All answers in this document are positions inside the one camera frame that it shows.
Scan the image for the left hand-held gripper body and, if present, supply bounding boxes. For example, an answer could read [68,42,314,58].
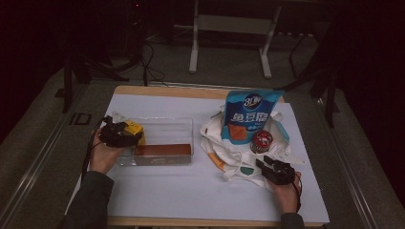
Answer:
[99,111,137,148]

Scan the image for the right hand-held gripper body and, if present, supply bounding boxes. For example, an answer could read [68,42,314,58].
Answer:
[262,152,307,186]

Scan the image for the yellow snack packet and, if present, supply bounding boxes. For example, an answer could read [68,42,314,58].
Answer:
[123,119,147,147]

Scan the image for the small red-lidded jar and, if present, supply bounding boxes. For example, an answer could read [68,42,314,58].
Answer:
[249,129,274,155]

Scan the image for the white tote bag coloured patches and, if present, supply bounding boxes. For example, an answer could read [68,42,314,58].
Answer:
[200,104,307,192]

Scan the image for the long brown box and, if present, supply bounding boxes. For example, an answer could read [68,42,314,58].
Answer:
[133,143,193,158]

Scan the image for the clear plastic container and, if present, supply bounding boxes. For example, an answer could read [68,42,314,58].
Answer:
[113,116,195,167]

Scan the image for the blue snack pouch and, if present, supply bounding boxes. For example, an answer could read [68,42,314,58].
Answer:
[221,90,286,146]

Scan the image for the person's left hand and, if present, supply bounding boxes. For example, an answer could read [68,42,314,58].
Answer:
[90,127,127,176]

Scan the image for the person's right hand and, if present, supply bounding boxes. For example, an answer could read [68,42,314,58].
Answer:
[270,173,303,215]

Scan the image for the black stand with legs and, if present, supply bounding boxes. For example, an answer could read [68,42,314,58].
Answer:
[61,53,130,114]

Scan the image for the white table mat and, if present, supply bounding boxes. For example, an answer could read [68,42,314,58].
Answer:
[65,94,330,223]

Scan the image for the black metal stand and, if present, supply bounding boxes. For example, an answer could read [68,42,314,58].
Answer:
[275,31,340,128]

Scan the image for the right hand-held gripper black cable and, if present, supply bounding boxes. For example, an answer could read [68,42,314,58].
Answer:
[291,173,303,213]

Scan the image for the hand-held gripper black cable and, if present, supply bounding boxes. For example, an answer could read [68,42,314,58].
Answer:
[80,115,110,183]
[291,173,303,213]

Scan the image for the left hand-held gripper black cable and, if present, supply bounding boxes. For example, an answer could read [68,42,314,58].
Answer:
[80,115,110,183]

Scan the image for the black floor bracket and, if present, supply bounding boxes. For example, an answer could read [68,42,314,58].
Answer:
[69,112,93,126]

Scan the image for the black floor cables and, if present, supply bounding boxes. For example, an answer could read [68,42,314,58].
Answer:
[139,39,169,88]

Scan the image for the white metal stand frame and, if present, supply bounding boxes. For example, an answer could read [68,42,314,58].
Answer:
[189,0,283,79]

